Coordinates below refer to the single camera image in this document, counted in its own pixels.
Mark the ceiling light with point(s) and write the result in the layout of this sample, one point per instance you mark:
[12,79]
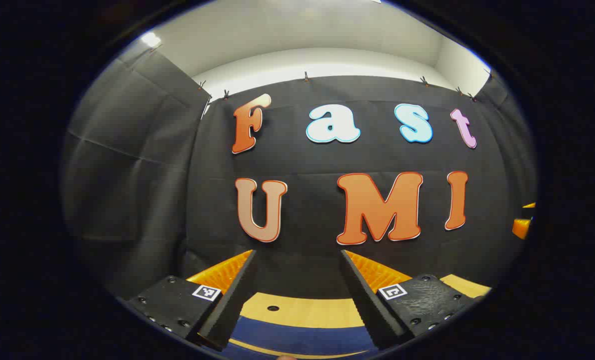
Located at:
[151,39]

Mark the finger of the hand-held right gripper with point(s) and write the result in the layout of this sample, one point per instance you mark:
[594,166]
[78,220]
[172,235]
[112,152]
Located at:
[521,228]
[530,205]

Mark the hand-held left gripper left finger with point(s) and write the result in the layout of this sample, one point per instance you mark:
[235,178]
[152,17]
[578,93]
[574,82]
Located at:
[232,305]

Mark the blue denim jeans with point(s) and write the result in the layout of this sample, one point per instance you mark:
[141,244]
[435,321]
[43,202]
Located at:
[302,339]

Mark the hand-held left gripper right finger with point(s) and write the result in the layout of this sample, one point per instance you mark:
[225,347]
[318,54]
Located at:
[365,305]

